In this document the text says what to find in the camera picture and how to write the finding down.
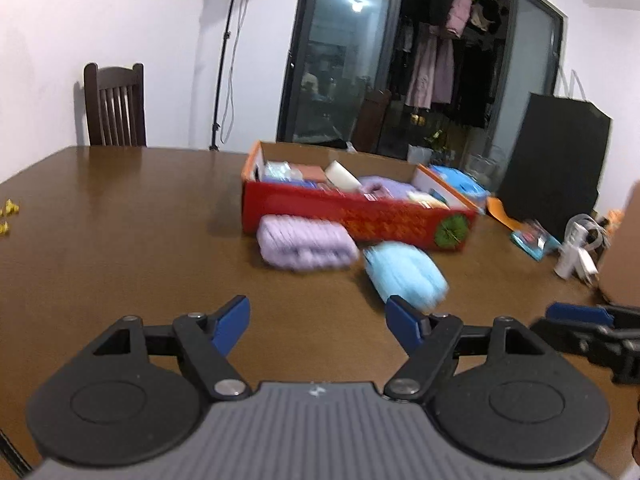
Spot light blue plush toy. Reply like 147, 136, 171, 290
362, 242, 449, 311

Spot white foam cylinder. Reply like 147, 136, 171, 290
324, 160, 361, 193

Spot yellow white plush sheep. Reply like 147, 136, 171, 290
407, 191, 449, 209

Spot purple knitted cloth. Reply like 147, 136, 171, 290
358, 176, 416, 200

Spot blue tissue box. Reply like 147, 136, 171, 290
299, 180, 341, 192

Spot white spray bottle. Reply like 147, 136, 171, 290
554, 221, 588, 280

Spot teal packaged snack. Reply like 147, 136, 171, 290
511, 221, 561, 261

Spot purple satin bow cloth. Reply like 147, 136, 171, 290
256, 216, 360, 272

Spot red cardboard box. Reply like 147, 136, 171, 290
241, 142, 478, 250

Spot black shopping bag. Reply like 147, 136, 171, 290
497, 94, 611, 240

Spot blue tissue pack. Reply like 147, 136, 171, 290
431, 165, 489, 210

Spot clear glass cup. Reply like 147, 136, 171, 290
463, 145, 506, 192

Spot yellow flower bits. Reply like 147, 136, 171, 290
0, 200, 20, 236

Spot dark wooden chair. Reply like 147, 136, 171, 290
84, 63, 146, 148

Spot white charger with cable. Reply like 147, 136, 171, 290
565, 214, 611, 287

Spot black sliding door frame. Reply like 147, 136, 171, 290
277, 0, 564, 169

